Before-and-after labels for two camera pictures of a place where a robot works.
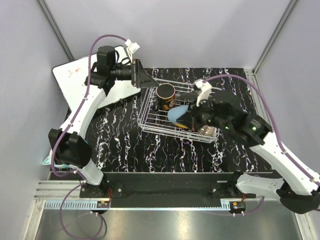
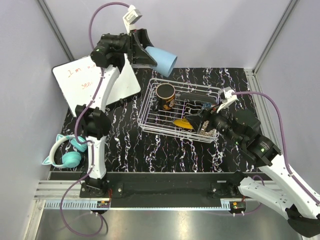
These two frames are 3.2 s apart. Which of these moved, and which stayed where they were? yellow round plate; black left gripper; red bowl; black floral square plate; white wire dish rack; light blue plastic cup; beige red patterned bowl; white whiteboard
Moved: black left gripper; yellow round plate; light blue plastic cup
Stayed: red bowl; black floral square plate; beige red patterned bowl; white wire dish rack; white whiteboard
